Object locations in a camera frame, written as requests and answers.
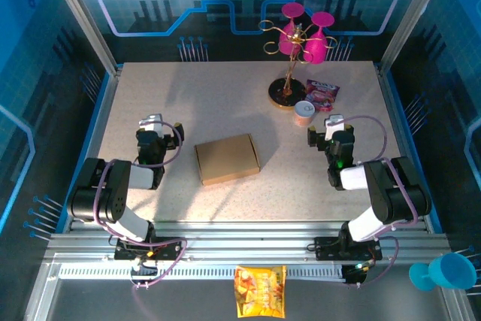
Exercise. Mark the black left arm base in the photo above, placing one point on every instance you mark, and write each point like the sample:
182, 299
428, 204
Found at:
150, 249

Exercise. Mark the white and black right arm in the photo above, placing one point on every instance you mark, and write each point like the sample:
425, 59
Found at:
387, 193

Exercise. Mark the blue plastic goblet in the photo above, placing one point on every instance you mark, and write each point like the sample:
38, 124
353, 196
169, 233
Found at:
452, 270

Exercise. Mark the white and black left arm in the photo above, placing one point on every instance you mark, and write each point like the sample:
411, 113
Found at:
112, 193

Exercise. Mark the brown cardboard paper box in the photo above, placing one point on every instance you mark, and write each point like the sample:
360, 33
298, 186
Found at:
227, 159

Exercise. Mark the aluminium frame post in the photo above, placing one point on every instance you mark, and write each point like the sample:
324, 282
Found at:
80, 16
413, 13

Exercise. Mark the aluminium frame rail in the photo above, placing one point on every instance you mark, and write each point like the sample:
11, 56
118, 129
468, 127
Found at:
244, 240

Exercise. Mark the pink tin can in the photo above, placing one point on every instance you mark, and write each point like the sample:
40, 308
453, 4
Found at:
303, 114

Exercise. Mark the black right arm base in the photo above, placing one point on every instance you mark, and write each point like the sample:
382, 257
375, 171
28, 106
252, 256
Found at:
349, 249

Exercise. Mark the yellow chips bag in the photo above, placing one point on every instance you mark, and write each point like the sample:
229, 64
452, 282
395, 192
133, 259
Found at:
260, 292

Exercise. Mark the purple snack pouch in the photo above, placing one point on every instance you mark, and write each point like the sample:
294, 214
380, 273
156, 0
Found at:
324, 93

